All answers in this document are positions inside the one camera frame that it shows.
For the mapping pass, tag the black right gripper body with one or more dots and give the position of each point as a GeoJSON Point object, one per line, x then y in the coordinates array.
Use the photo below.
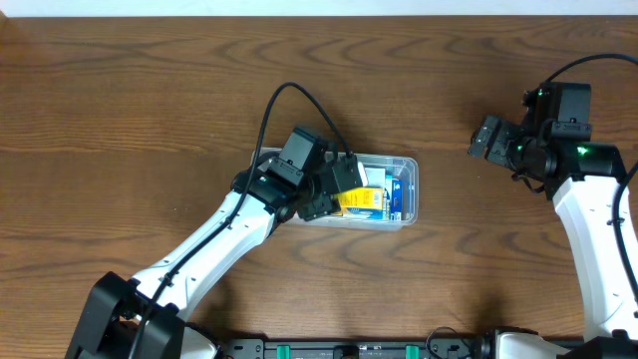
{"type": "Point", "coordinates": [493, 142]}

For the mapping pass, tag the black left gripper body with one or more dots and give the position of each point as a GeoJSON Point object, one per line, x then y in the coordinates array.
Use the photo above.
{"type": "Point", "coordinates": [319, 205]}

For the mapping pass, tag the yellow Woods syrup box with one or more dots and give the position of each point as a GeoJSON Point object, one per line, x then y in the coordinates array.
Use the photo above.
{"type": "Point", "coordinates": [361, 197]}

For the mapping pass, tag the white green Panadol box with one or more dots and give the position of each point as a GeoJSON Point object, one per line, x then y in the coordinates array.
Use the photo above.
{"type": "Point", "coordinates": [376, 177]}

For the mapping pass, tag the blue Kool Fever box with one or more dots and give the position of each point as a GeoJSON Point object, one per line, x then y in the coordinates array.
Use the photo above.
{"type": "Point", "coordinates": [392, 204]}

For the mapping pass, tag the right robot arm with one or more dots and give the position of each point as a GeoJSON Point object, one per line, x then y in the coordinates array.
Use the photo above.
{"type": "Point", "coordinates": [587, 185]}

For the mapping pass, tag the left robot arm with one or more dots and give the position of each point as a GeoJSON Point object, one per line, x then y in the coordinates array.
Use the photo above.
{"type": "Point", "coordinates": [147, 315]}

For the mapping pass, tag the clear plastic container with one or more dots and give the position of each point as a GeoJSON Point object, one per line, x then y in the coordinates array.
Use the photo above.
{"type": "Point", "coordinates": [403, 168]}

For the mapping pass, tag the black mounting rail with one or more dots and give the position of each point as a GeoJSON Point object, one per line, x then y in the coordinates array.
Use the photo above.
{"type": "Point", "coordinates": [438, 347]}

